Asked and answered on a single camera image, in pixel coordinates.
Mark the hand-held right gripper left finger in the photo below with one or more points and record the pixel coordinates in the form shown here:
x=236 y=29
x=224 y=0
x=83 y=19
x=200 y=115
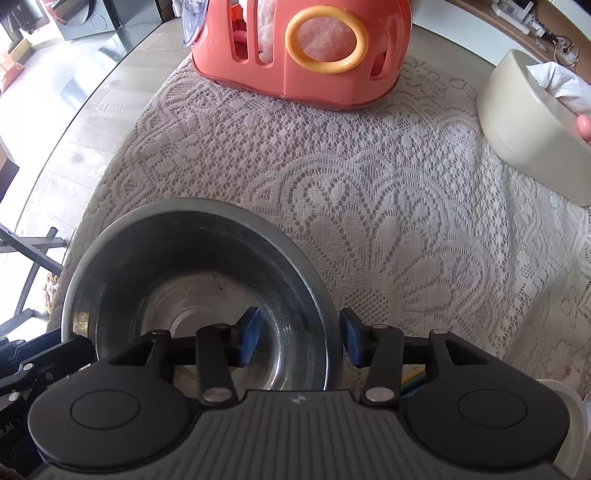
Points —
x=249 y=334

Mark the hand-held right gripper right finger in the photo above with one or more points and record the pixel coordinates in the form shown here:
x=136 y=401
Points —
x=351 y=339

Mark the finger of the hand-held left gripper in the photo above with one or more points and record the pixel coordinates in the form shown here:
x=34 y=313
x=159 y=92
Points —
x=23 y=392
x=55 y=357

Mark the stainless steel bowl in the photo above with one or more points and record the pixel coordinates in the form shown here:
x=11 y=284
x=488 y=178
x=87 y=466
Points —
x=184 y=258

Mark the white bowl with yellow rim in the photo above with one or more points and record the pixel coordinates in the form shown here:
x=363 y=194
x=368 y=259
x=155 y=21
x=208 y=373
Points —
x=565 y=415

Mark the wooden table with black legs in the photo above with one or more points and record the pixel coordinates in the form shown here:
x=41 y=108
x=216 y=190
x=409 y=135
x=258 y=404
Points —
x=27 y=258

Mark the white lace tablecloth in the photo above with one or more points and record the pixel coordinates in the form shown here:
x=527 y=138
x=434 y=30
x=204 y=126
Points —
x=369 y=207

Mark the coral plastic toy basket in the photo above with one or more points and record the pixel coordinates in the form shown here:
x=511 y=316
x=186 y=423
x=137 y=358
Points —
x=277 y=69

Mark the cream storage box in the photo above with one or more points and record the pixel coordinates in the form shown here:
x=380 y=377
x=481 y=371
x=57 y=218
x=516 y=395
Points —
x=521 y=129

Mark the pink egg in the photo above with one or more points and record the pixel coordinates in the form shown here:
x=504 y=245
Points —
x=585 y=129

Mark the white tissue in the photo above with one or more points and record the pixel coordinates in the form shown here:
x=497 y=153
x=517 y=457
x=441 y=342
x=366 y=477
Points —
x=563 y=83

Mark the washing machine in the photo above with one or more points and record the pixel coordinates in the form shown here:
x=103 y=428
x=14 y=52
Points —
x=99 y=14

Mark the white wooden tv cabinet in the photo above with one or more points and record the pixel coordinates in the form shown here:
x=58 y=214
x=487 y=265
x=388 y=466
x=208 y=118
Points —
x=471 y=10

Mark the white power strip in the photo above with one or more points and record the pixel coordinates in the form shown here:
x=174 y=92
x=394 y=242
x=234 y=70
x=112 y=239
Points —
x=521 y=11

